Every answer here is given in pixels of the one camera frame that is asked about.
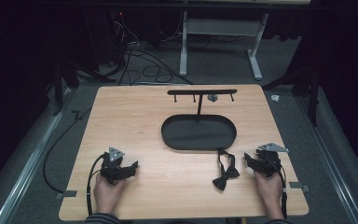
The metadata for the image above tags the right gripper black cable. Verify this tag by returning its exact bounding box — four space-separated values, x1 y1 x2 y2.
268 158 290 220

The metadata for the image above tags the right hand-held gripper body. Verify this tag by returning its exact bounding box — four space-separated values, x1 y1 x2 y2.
254 142 290 178

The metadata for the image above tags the white metal table frame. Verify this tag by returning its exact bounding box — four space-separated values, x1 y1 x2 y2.
178 0 311 81

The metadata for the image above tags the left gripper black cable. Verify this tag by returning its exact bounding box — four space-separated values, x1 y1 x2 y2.
86 153 107 217

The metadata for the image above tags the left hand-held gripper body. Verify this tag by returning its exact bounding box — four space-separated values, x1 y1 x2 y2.
100 147 129 186

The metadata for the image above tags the long black floor cable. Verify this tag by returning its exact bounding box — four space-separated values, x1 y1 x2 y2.
42 106 93 194

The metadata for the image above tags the grey tape piece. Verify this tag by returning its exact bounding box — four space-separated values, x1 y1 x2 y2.
55 189 78 200
288 181 310 192

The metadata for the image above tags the person's left hand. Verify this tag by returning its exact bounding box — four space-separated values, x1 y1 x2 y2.
93 172 127 216

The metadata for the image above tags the person's right hand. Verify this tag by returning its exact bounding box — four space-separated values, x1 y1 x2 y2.
254 169 284 216

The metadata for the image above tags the silver metal floor rail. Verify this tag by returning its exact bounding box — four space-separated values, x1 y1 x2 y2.
0 87 77 224
293 91 358 224

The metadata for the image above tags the black metal stand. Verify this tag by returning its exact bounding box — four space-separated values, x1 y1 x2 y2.
51 57 117 118
261 65 322 128

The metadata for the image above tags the black bow tie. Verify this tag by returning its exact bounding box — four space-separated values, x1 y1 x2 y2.
212 148 241 191

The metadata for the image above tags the black hook rack with tray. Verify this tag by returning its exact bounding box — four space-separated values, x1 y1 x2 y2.
160 89 239 152

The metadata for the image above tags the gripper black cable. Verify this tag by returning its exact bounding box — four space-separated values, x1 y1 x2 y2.
268 158 290 220
86 153 107 217

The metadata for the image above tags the bundle of black floor cables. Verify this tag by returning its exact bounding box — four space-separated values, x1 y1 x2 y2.
106 10 194 87

